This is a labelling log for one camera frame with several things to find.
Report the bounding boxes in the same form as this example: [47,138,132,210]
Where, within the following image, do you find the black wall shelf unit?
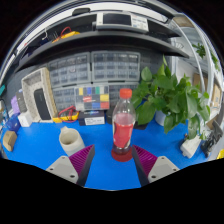
[13,8,190,73]

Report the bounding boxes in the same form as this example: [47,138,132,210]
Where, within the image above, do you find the purple bag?
[10,95,21,115]

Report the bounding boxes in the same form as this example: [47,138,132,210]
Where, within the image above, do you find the yellow multimeter with red leads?
[52,105,81,124]

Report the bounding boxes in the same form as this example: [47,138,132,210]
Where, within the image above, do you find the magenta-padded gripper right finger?
[131,144,181,187]

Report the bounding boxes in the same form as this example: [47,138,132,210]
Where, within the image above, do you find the clear bottle with red cap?
[111,88,137,156]

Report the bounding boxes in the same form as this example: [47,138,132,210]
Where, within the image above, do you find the white metal rack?
[171,14,224,128]

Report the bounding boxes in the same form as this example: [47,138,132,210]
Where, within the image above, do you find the black box with white label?
[78,110,106,127]

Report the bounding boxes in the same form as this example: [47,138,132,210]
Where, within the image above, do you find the green potted plant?
[130,54,212,140]

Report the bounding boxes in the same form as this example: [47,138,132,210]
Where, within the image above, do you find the blue box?
[4,113,22,133]

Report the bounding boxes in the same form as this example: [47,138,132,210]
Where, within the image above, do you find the dark grey box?
[15,89,28,114]

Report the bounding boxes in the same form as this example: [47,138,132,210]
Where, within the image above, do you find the black clamp device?
[199,119,224,158]

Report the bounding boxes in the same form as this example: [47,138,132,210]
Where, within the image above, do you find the black speaker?
[33,88,53,121]

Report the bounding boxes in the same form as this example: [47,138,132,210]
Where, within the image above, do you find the white perforated crate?
[20,67,59,124]

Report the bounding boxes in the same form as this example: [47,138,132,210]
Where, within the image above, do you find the white power adapter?
[179,134,203,159]

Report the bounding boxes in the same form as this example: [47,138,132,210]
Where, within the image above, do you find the organizer with colourful drawers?
[74,85,111,112]

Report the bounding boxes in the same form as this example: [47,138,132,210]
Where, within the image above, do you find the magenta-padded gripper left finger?
[45,143,96,187]

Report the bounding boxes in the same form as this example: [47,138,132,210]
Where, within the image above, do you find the brown cardboard box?
[2,129,18,153]

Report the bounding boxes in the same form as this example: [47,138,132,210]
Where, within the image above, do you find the flat round red coaster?
[110,147,134,163]

